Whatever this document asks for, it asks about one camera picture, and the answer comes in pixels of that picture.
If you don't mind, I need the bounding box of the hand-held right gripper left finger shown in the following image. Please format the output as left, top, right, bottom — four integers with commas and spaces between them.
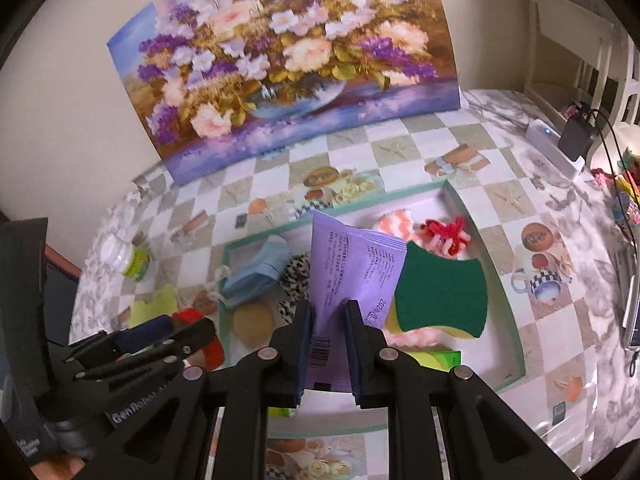
82, 300, 317, 480

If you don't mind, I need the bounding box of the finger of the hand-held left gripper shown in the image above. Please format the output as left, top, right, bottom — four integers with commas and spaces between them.
67, 315, 174, 362
79, 317, 217, 387

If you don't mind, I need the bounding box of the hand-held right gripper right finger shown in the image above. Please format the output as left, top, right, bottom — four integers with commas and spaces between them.
343, 299, 571, 480

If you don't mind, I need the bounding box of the red tape roll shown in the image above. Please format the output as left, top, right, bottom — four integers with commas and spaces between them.
172, 308, 226, 368

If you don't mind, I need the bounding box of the round beige powder puff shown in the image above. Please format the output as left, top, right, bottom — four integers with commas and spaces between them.
232, 302, 276, 347

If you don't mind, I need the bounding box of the pink scrunchie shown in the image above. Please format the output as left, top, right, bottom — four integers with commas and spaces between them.
387, 327, 463, 351

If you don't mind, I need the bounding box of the black and white scrunchie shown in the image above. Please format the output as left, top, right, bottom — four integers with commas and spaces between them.
276, 254, 313, 323

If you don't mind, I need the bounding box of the purple packet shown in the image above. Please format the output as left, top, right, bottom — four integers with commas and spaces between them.
302, 210, 408, 396

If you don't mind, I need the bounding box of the green packet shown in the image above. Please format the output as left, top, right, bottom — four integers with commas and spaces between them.
413, 350, 462, 372
129, 284, 180, 325

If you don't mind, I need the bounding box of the blue face mask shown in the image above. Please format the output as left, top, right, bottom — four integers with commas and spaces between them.
220, 247, 291, 309

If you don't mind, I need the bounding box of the green and yellow sponge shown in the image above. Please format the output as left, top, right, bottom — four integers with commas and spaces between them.
382, 241, 490, 348

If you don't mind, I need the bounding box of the pink checked cloth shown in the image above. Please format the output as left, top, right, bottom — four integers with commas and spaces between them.
375, 210, 426, 241

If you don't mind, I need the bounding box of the white box with teal rim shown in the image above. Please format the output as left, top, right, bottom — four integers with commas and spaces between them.
216, 178, 527, 436

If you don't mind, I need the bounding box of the red yarn bow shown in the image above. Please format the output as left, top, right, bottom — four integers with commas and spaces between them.
417, 216, 473, 260

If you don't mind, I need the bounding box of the dark wooden furniture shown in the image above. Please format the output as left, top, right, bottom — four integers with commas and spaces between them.
0, 205, 83, 346

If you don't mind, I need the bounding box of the green bottle with white cap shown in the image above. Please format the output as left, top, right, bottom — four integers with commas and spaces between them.
102, 236, 152, 279

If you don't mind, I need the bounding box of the floral painting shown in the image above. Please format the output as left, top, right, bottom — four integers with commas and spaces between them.
106, 0, 463, 186

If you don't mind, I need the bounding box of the white power strip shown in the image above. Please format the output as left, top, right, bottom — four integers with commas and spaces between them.
525, 119, 593, 181

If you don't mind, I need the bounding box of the black charger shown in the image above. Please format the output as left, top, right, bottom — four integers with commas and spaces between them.
557, 115, 596, 161

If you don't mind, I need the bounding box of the colourful small items pile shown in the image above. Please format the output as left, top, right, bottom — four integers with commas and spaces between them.
592, 152, 640, 226

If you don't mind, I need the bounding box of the white chair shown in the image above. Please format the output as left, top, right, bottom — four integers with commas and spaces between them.
522, 0, 640, 126

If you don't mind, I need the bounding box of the black cable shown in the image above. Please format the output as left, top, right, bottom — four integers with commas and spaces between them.
587, 107, 640, 241

